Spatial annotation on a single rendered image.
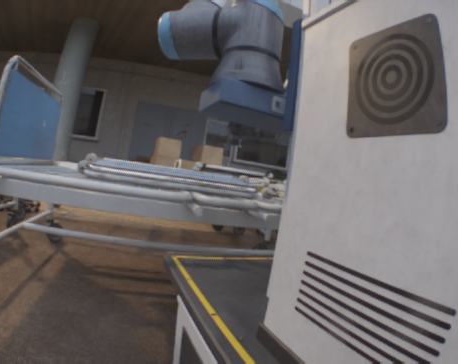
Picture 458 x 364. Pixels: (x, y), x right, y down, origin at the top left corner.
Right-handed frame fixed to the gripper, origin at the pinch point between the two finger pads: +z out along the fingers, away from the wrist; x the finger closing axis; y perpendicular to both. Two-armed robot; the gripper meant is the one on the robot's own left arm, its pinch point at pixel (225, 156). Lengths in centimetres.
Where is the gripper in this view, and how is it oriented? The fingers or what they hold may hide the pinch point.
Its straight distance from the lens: 132.0
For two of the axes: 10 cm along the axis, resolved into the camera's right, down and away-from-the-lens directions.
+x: -2.6, -1.3, 9.6
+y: 9.5, 1.4, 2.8
